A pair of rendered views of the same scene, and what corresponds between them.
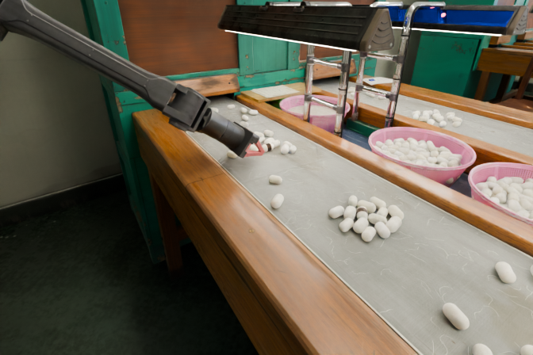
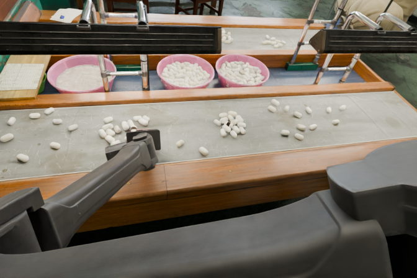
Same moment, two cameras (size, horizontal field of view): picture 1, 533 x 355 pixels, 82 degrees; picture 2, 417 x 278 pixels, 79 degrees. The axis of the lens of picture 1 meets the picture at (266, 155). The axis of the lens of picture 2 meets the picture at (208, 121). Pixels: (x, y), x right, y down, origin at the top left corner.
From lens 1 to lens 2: 0.73 m
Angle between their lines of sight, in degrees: 63
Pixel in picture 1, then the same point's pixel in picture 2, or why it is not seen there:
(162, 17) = not seen: outside the picture
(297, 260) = (255, 161)
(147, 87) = (142, 162)
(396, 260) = (256, 131)
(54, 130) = not seen: outside the picture
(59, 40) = (102, 198)
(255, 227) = (228, 168)
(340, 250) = (245, 144)
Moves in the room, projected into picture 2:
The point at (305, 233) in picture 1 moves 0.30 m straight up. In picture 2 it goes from (230, 151) to (251, 84)
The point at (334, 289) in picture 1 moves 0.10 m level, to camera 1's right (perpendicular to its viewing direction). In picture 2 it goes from (272, 156) to (277, 137)
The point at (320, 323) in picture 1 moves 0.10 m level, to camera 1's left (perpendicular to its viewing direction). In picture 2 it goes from (285, 167) to (282, 192)
